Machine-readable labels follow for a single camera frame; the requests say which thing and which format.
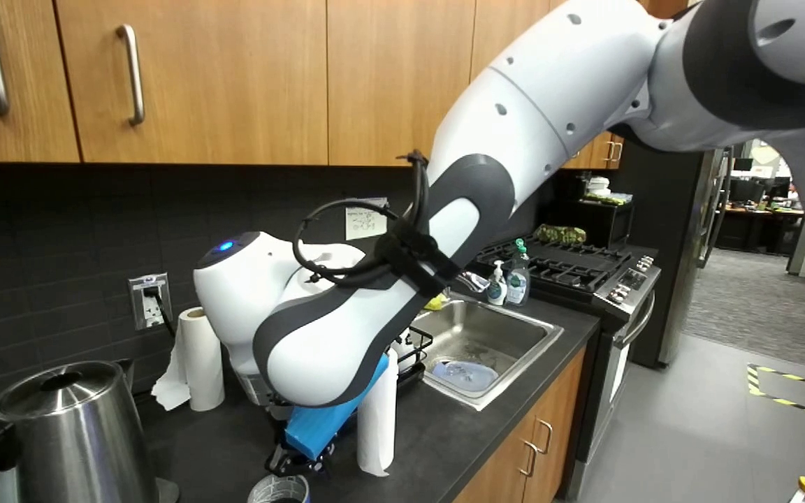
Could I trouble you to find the black gas stove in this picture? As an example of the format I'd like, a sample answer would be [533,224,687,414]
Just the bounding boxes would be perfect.
[526,237,659,500]

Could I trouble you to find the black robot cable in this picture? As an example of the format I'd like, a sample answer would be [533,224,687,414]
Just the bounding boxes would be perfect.
[291,147,467,301]

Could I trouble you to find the green dish soap bottle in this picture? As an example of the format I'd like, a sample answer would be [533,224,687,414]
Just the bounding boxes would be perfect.
[505,237,532,304]

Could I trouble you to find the wooden cabinets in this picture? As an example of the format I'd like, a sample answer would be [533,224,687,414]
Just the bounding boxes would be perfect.
[453,349,583,503]
[0,0,629,173]

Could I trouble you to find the wooden lower cabinets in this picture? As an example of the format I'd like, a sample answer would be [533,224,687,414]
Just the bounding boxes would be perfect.
[453,349,583,503]

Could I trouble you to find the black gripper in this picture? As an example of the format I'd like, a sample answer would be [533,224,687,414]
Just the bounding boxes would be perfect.
[266,434,333,476]

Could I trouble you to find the stainless steel refrigerator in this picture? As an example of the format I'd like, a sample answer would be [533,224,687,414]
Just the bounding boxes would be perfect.
[615,139,731,368]

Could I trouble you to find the wooden upper cabinets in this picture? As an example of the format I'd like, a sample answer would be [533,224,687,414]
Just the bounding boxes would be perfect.
[0,0,629,173]

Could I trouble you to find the black dish rack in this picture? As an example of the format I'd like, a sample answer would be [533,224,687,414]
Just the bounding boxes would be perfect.
[393,328,432,375]

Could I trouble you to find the wall power outlet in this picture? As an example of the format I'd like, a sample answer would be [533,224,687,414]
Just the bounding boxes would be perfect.
[129,272,171,332]

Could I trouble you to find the white wall notice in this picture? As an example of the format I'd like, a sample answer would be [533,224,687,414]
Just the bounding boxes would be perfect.
[343,198,388,241]

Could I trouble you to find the soap dispenser bottle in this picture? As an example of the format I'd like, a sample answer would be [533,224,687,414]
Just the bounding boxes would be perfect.
[485,261,508,304]

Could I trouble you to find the blue item in sink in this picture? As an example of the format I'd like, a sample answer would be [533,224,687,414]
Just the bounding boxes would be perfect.
[427,361,497,398]

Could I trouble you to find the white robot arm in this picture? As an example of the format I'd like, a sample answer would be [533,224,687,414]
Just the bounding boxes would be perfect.
[192,0,805,467]

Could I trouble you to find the stainless steel electric kettle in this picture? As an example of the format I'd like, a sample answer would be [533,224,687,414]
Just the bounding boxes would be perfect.
[0,361,158,503]

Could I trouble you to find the stainless steel sink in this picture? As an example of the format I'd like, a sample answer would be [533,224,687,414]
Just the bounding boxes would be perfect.
[407,296,565,412]

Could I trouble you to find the white paper towel roll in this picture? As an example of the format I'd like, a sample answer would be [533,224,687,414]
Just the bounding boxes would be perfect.
[358,349,396,477]

